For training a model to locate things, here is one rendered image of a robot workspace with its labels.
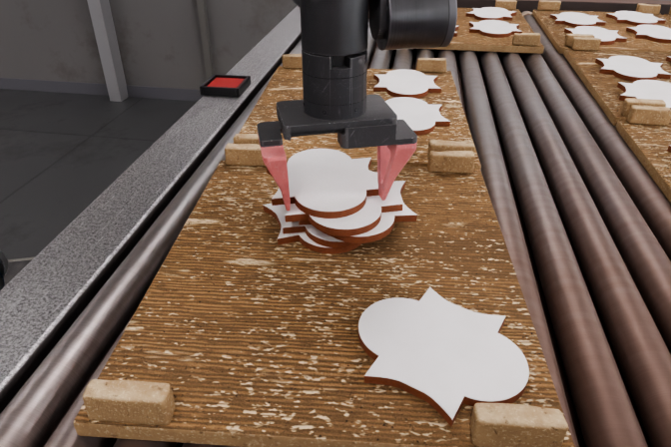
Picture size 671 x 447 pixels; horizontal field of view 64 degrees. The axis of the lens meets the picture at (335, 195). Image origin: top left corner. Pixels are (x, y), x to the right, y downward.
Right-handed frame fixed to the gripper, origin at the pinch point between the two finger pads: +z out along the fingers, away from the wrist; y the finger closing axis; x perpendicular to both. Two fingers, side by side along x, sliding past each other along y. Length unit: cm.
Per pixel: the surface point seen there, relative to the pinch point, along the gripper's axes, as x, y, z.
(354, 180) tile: 3.1, 2.8, 0.2
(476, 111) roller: 35.6, 32.4, 6.8
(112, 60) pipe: 311, -81, 65
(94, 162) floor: 223, -82, 94
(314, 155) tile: 9.9, -0.5, 0.0
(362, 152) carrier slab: 20.4, 8.1, 5.3
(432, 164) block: 12.5, 15.4, 4.1
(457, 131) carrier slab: 24.5, 24.0, 5.2
